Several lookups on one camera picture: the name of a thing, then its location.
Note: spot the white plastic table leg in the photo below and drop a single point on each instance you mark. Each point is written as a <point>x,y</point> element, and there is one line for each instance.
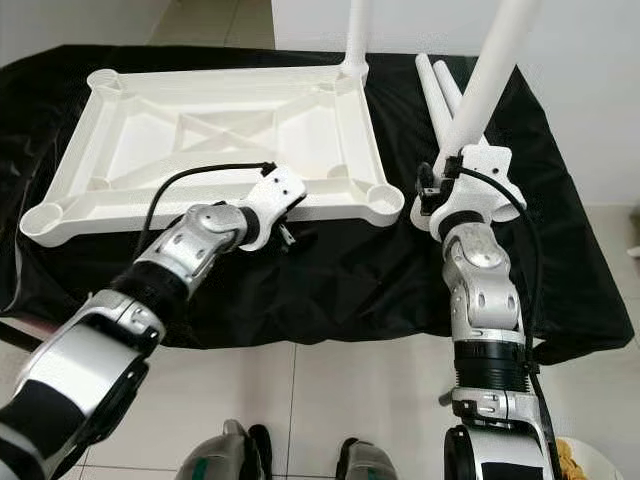
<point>490,80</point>
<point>435,105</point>
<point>450,90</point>
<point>356,35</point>

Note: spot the white plastic table top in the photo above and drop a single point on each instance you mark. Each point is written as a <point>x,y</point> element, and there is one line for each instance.
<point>120,140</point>

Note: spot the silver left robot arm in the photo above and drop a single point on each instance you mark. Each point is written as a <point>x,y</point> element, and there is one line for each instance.
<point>130,320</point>

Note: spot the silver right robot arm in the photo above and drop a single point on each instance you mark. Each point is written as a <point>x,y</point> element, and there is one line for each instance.
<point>485,300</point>

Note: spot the black table cloth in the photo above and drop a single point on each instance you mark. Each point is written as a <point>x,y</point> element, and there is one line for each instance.
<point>360,280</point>

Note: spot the grey left robot foot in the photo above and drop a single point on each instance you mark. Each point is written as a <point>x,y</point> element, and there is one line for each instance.
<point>225,455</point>

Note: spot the grey robot foot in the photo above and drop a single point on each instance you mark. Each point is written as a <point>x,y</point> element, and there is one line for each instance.
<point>225,455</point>
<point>370,460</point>

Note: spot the grey right robot foot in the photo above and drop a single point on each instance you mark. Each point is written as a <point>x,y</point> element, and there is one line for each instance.
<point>370,460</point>

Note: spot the yellow crumpled cloth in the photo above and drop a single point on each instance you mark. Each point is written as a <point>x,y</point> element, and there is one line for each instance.
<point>568,460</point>

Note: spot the white round plate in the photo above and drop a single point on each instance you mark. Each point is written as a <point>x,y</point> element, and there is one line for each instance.
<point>600,462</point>

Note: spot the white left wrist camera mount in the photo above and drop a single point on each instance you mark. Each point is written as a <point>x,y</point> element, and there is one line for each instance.
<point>280,190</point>

